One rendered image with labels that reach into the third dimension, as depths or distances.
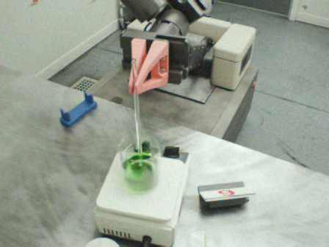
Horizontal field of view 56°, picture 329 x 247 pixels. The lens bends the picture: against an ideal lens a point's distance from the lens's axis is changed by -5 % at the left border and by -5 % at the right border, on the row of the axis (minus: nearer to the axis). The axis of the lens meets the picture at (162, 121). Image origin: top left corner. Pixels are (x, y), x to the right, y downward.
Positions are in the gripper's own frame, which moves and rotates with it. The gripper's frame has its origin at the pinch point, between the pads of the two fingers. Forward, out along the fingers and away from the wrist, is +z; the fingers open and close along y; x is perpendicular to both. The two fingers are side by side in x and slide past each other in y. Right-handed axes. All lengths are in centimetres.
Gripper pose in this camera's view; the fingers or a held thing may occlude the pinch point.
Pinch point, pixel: (135, 86)
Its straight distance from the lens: 41.7
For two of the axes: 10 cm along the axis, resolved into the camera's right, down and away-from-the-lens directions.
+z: -2.7, 6.3, -7.2
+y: 9.6, 1.8, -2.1
